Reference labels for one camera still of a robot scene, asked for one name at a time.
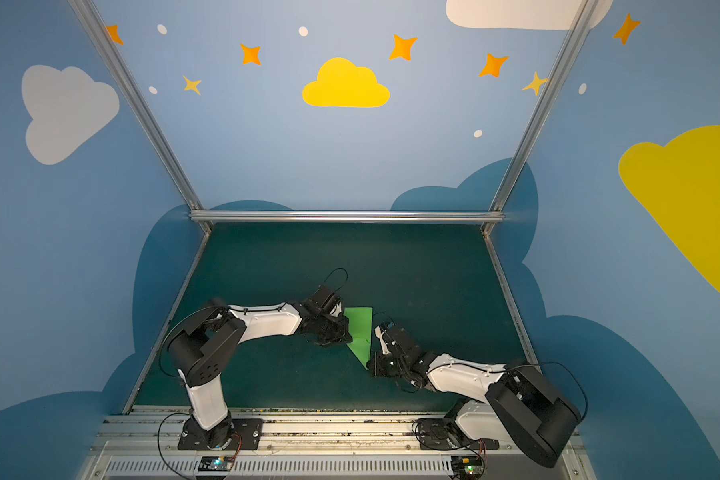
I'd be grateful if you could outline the green square paper sheet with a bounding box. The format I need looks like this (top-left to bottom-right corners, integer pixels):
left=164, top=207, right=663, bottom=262
left=345, top=307, right=373, bottom=369

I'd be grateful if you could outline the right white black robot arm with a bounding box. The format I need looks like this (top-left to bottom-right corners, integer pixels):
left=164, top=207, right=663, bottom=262
left=367, top=322, right=589, bottom=468

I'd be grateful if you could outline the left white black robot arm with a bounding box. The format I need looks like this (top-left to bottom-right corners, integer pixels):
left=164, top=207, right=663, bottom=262
left=163, top=285, right=353, bottom=451

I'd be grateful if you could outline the right green circuit board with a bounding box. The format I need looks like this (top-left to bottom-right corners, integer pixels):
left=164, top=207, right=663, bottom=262
left=450, top=456, right=485, bottom=480

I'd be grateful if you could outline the green circuit board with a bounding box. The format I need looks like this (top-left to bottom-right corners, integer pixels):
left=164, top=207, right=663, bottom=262
left=450, top=456, right=485, bottom=480
left=198, top=456, right=236, bottom=472

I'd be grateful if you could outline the left green circuit board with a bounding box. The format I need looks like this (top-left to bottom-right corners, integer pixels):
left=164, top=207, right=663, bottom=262
left=198, top=456, right=236, bottom=472

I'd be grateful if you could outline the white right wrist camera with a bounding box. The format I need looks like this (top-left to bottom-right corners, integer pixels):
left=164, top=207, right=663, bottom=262
left=374, top=325, right=391, bottom=357

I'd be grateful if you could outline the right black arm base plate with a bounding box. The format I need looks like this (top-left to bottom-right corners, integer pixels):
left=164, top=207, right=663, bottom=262
left=412, top=418, right=499, bottom=451

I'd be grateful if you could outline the aluminium right floor rail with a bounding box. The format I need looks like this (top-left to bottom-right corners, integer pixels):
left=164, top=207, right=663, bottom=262
left=482, top=233, right=542, bottom=372

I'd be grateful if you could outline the aluminium floor rail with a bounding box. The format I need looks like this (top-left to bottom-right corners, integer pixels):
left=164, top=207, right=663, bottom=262
left=482, top=233, right=542, bottom=372
left=105, top=226, right=209, bottom=414

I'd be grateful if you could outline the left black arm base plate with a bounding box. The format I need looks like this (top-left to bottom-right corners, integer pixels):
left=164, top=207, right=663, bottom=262
left=177, top=416, right=263, bottom=451

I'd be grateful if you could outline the aluminium back frame rail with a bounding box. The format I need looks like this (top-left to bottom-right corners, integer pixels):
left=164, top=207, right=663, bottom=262
left=190, top=210, right=504, bottom=224

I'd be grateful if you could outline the aluminium left floor rail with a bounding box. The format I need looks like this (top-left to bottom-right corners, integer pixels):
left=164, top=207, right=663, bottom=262
left=105, top=226, right=209, bottom=414

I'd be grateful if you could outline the aluminium left frame post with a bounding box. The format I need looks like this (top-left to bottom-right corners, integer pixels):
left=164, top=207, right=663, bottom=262
left=68, top=0, right=204, bottom=213

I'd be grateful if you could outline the aluminium frame post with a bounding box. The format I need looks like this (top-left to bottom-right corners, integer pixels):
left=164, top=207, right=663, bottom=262
left=481, top=0, right=612, bottom=238
left=68, top=0, right=204, bottom=213

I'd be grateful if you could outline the aluminium right frame post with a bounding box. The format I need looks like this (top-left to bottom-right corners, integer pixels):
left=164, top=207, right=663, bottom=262
left=481, top=0, right=612, bottom=238

